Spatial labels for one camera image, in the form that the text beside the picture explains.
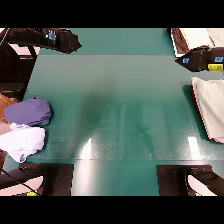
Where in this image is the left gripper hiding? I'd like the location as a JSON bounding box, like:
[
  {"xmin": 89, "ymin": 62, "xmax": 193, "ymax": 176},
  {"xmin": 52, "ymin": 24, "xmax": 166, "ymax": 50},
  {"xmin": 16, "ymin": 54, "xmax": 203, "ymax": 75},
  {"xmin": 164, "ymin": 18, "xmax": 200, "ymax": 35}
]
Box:
[{"xmin": 58, "ymin": 29, "xmax": 83, "ymax": 55}]

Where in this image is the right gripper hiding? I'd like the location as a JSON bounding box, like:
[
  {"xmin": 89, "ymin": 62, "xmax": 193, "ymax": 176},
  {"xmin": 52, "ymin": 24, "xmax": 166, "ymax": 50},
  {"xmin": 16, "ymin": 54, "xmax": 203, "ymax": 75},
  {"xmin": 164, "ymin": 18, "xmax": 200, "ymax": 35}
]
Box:
[{"xmin": 174, "ymin": 46, "xmax": 211, "ymax": 73}]

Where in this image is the purple garment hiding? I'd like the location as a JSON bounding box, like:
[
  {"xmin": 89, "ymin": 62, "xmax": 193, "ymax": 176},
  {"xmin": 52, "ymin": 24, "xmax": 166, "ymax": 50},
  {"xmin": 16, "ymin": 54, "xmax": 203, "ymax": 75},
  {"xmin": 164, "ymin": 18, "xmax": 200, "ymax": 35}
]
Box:
[{"xmin": 3, "ymin": 96, "xmax": 53, "ymax": 128}]

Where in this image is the dark brown garment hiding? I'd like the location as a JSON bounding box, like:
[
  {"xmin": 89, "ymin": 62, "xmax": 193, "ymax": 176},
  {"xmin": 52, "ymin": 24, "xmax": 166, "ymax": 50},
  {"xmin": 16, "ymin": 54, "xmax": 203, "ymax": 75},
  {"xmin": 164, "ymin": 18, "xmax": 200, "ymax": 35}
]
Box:
[{"xmin": 168, "ymin": 28, "xmax": 190, "ymax": 57}]

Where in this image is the cream folded garment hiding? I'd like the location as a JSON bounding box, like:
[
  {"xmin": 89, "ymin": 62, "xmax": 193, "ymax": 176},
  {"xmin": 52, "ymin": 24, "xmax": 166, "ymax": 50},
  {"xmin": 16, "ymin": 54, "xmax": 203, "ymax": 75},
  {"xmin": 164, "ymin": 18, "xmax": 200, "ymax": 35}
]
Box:
[{"xmin": 191, "ymin": 76, "xmax": 224, "ymax": 145}]

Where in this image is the black cable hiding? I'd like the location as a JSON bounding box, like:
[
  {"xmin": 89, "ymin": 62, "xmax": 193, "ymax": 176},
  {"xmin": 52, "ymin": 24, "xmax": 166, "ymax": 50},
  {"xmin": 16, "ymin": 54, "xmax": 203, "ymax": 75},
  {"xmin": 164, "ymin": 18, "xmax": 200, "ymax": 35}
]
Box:
[{"xmin": 0, "ymin": 168, "xmax": 41, "ymax": 196}]

